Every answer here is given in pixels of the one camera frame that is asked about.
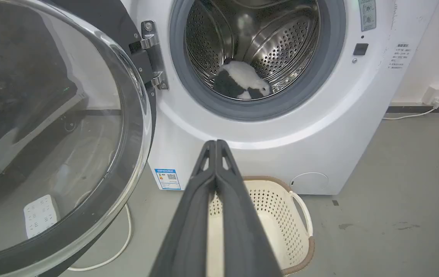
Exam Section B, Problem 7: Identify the cream perforated laundry basket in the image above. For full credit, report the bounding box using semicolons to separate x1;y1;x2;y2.
206;176;315;277

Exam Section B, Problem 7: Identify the white power strip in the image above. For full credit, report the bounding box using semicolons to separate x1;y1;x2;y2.
23;194;60;239

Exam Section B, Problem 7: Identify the blue energy label sticker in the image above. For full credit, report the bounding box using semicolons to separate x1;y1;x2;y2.
154;169;182;191

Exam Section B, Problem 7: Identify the white front-load washing machine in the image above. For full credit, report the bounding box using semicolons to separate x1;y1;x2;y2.
120;0;439;196

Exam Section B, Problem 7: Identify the white cable at wall socket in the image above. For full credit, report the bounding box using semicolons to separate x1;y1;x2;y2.
382;103;439;120

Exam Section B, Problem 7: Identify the round glass washing machine door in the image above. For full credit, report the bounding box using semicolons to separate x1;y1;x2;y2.
0;0;157;277

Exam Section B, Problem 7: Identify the chrome door hinge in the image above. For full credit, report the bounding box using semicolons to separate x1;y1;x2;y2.
129;20;169;90

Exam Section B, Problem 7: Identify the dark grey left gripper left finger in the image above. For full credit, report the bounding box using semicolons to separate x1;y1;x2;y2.
149;140;217;277

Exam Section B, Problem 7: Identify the black and white plush toy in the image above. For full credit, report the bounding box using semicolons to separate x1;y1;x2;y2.
213;58;273;100

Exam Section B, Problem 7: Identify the white power cable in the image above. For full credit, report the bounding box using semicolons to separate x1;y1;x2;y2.
68;203;132;272

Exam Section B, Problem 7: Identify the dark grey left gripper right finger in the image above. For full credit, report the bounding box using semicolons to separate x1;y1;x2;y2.
216;139;284;277

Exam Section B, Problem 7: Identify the white wall socket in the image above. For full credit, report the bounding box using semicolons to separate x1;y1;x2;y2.
422;85;439;106

